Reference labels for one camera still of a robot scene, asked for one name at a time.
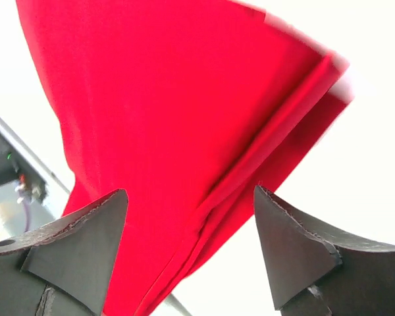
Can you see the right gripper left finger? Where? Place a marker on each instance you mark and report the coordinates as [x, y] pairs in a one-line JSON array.
[[63, 267]]

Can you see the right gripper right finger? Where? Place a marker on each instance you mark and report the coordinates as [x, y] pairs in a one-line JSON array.
[[315, 268]]

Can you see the red pleated skirt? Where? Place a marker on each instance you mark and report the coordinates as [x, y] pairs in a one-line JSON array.
[[186, 105]]

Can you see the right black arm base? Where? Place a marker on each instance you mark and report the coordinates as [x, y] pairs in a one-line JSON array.
[[15, 167]]

